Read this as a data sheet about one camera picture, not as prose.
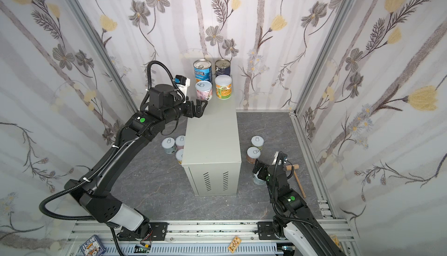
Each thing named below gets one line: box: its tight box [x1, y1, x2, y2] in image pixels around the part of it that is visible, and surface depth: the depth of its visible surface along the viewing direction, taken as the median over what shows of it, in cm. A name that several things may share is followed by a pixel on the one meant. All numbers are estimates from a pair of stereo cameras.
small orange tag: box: [227, 236, 243, 254], surface depth 72 cm
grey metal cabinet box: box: [181, 76, 242, 197], surface depth 67 cm
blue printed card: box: [79, 234, 107, 256], surface depth 70 cm
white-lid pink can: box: [175, 134, 186, 151], surface depth 100 cm
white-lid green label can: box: [250, 134, 265, 151], surface depth 100 cm
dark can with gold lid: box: [214, 58, 231, 77], surface depth 80 cm
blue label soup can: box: [193, 58, 213, 84], surface depth 79 cm
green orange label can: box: [214, 74, 233, 101], surface depth 76 cm
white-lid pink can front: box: [194, 80, 213, 102], surface depth 77 cm
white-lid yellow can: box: [175, 148, 184, 165], surface depth 95 cm
